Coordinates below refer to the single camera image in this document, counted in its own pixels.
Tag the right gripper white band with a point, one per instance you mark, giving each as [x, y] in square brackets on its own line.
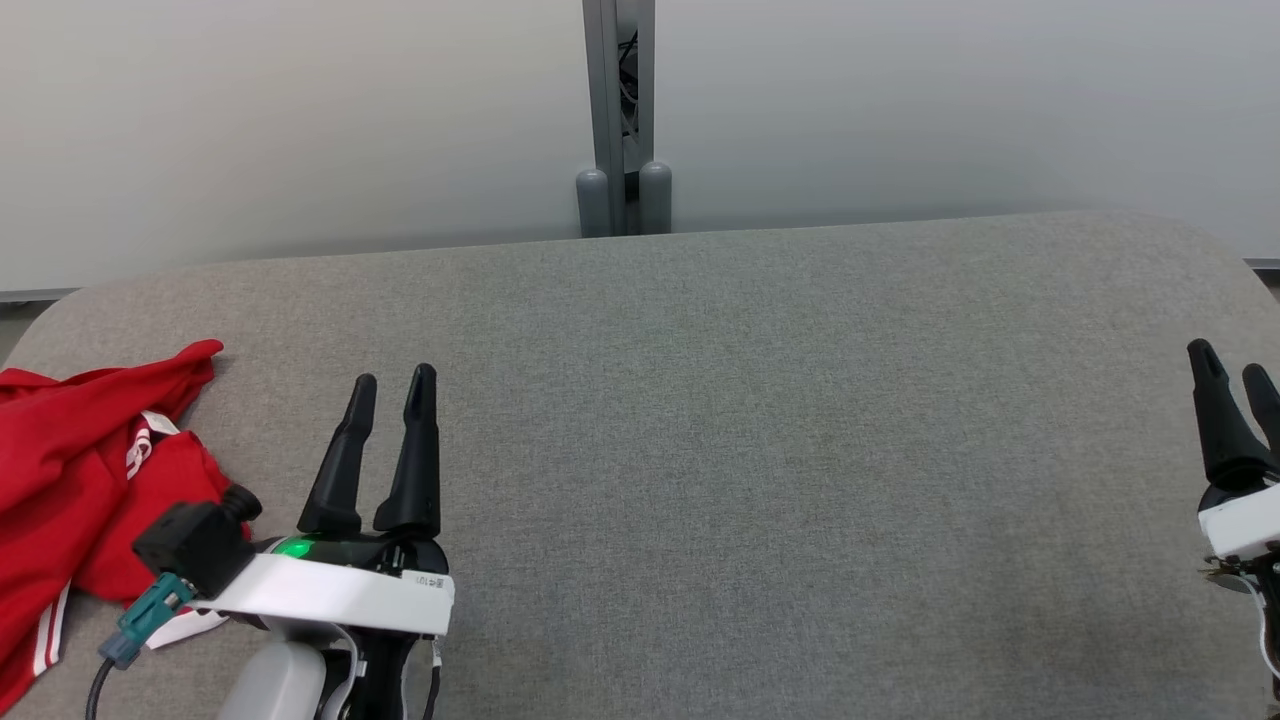
[1245, 525]

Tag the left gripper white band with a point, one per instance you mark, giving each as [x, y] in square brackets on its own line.
[350, 590]

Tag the red shorts with white stripe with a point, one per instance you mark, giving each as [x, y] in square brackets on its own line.
[175, 465]

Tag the red shirt with white sleeves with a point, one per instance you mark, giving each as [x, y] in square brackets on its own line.
[60, 480]

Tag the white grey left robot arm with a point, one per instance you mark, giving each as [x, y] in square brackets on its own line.
[275, 685]

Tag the teal left camera connector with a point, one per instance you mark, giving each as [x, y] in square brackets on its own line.
[150, 610]

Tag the grey cylindrical post foot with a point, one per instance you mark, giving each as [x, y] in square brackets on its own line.
[655, 200]
[593, 205]

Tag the grey metal partition post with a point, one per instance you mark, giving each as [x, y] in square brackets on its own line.
[600, 90]

